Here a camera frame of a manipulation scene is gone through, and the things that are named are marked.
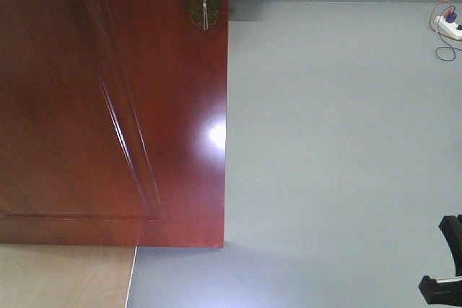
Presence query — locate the brown wooden door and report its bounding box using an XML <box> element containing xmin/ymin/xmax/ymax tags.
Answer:
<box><xmin>1</xmin><ymin>0</ymin><xmax>229</xmax><ymax>248</ymax></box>

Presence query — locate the plywood base board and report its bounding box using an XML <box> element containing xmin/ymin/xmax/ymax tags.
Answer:
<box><xmin>1</xmin><ymin>245</ymin><xmax>137</xmax><ymax>307</ymax></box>

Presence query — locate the purple plug adapter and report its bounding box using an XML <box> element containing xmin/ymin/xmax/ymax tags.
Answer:
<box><xmin>445</xmin><ymin>12</ymin><xmax>457</xmax><ymax>23</ymax></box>

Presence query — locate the white power strip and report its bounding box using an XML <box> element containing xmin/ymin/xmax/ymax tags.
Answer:
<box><xmin>434</xmin><ymin>16</ymin><xmax>462</xmax><ymax>41</ymax></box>

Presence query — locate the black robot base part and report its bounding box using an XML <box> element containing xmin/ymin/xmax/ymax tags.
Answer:
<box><xmin>418</xmin><ymin>214</ymin><xmax>462</xmax><ymax>304</ymax></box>

